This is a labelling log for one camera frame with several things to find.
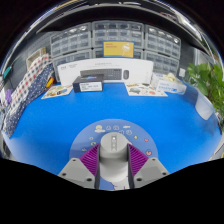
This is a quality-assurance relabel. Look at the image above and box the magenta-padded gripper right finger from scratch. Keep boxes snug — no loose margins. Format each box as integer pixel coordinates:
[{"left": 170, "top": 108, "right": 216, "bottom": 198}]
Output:
[{"left": 127, "top": 143, "right": 171, "bottom": 190}]

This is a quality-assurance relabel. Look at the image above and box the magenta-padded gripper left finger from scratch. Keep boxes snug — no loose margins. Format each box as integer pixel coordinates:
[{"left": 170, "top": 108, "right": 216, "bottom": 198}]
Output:
[{"left": 57, "top": 143, "right": 102, "bottom": 190}]

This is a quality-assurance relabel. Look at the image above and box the white computer mouse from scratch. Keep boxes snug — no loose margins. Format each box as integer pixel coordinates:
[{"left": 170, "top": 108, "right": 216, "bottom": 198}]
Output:
[{"left": 98, "top": 132, "right": 131, "bottom": 184}]

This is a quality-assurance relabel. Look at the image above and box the round blue bunny mouse pad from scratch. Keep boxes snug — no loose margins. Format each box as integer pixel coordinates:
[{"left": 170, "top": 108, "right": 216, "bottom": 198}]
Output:
[{"left": 68, "top": 118, "right": 159, "bottom": 191}]

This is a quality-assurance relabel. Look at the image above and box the printed sticker sheet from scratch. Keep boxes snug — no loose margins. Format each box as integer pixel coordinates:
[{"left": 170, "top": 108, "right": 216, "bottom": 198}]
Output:
[
  {"left": 124, "top": 82, "right": 169, "bottom": 98},
  {"left": 41, "top": 83, "right": 74, "bottom": 100}
]

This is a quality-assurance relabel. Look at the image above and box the navy dotted fabric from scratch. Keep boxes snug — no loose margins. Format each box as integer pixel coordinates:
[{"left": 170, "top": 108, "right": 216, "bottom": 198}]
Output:
[{"left": 3, "top": 63, "right": 56, "bottom": 138}]

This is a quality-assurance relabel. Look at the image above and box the white and blue glove box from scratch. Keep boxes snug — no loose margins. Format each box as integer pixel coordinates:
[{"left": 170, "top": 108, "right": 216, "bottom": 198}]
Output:
[{"left": 150, "top": 72, "right": 188, "bottom": 96}]

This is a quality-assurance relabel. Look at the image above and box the small black box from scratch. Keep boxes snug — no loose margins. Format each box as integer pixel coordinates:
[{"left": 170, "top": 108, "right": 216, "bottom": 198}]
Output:
[{"left": 72, "top": 73, "right": 105, "bottom": 94}]

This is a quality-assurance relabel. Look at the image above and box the cream crumpled glove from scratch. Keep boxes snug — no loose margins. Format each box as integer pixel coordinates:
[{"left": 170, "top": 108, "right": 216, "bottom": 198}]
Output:
[{"left": 163, "top": 72, "right": 178, "bottom": 83}]

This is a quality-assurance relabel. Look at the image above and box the white keyboard packaging box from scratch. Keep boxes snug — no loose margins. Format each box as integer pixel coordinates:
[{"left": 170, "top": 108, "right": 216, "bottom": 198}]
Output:
[{"left": 56, "top": 58, "right": 155, "bottom": 87}]

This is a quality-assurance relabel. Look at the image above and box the red white checked fabric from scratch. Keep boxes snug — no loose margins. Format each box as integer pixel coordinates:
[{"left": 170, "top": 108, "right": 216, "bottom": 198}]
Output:
[{"left": 9, "top": 54, "right": 53, "bottom": 111}]

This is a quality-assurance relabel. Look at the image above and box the green plant in white pot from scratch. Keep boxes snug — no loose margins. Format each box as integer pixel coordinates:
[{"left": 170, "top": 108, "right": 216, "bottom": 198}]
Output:
[{"left": 186, "top": 62, "right": 224, "bottom": 133}]

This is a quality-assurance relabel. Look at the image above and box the yellow and blue box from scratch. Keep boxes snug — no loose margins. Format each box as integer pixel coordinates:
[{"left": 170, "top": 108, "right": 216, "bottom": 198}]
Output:
[{"left": 102, "top": 40, "right": 135, "bottom": 59}]

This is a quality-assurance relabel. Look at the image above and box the light wooden frame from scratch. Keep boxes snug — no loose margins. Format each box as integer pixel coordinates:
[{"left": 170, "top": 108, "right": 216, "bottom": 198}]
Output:
[{"left": 25, "top": 47, "right": 48, "bottom": 70}]

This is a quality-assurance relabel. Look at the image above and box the dark wall shelf unit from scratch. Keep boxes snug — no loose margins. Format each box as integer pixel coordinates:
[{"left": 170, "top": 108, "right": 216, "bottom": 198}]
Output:
[{"left": 33, "top": 0, "right": 208, "bottom": 36}]

